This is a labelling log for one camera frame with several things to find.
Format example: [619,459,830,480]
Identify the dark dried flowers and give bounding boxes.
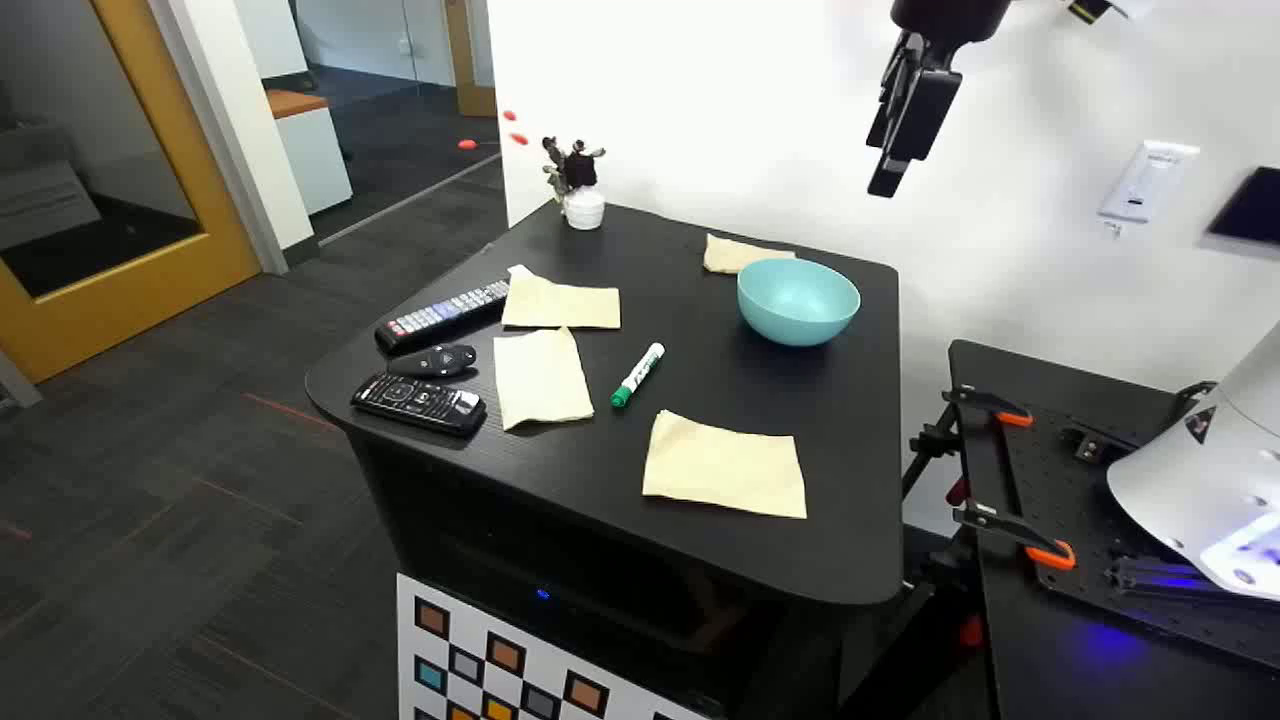
[535,132,611,198]

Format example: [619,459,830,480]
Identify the white wall plate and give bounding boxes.
[1095,135,1204,229]

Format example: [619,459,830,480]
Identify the white cabinet with wooden top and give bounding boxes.
[260,82,357,218]

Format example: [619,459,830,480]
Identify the yellow sticky note left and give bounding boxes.
[500,258,622,335]

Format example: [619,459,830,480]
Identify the wide black remote control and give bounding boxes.
[347,371,490,440]

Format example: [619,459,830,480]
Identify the orange handled black clamp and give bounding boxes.
[946,381,1038,433]
[950,497,1078,577]

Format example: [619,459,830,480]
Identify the black table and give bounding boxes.
[299,196,908,720]

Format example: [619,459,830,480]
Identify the long remote with grey buttons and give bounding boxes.
[372,276,510,357]

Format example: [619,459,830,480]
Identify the black wall panel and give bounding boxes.
[1204,162,1280,251]

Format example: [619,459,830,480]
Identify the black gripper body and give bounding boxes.
[865,26,969,172]

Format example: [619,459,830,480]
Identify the green and white marker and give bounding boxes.
[607,339,667,417]

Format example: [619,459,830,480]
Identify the yellow framed glass door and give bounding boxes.
[0,0,262,387]

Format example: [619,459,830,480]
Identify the small white vase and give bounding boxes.
[559,187,607,234]

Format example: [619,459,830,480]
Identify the coloured checker calibration board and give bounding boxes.
[393,570,712,720]

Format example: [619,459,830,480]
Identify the teal bowl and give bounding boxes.
[733,256,865,352]

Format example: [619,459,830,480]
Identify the small oval black remote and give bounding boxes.
[386,339,478,383]

